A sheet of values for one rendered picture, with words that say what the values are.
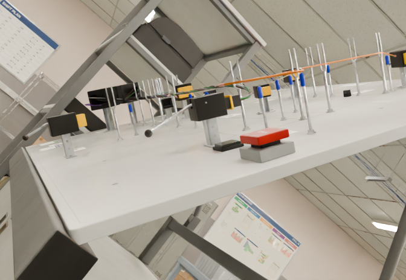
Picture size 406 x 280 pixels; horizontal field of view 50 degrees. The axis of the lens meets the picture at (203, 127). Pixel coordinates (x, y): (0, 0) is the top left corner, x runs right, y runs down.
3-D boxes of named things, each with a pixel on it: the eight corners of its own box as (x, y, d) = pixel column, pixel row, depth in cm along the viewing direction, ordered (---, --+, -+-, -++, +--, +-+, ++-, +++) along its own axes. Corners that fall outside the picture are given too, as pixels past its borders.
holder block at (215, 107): (190, 120, 79) (185, 99, 78) (218, 114, 81) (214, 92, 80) (198, 121, 75) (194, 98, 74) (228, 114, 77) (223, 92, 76)
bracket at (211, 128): (203, 145, 80) (198, 119, 79) (215, 142, 81) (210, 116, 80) (213, 148, 76) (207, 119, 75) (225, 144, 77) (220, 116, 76)
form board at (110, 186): (26, 152, 152) (25, 146, 152) (270, 95, 192) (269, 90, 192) (74, 250, 45) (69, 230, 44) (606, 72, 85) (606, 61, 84)
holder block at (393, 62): (398, 84, 116) (393, 50, 115) (423, 84, 105) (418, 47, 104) (382, 87, 115) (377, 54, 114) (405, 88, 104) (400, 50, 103)
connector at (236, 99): (211, 111, 79) (209, 100, 79) (234, 105, 81) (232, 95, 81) (219, 110, 77) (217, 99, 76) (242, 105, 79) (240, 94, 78)
